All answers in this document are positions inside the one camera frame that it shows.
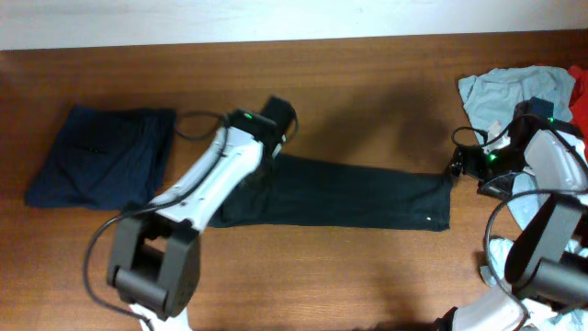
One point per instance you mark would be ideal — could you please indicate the red garment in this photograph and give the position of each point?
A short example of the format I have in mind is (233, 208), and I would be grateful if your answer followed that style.
(568, 88)

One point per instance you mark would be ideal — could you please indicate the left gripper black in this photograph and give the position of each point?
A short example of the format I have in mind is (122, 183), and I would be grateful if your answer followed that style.
(265, 183)

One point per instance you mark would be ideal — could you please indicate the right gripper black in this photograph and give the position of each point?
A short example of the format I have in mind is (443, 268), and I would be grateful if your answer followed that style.
(475, 154)

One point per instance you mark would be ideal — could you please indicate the folded navy blue garment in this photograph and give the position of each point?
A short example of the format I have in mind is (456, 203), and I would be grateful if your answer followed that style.
(105, 160)

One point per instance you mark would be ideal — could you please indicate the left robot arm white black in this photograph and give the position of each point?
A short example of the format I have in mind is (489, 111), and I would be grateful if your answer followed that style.
(154, 262)

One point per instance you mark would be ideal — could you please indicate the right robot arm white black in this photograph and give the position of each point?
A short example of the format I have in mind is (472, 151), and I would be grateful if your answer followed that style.
(535, 155)

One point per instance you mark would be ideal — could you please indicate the light grey-blue t-shirt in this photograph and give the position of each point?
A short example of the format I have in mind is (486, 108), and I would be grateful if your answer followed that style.
(493, 96)

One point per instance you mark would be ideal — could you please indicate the black t-shirt white logo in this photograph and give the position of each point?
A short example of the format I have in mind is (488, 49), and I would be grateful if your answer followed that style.
(309, 192)

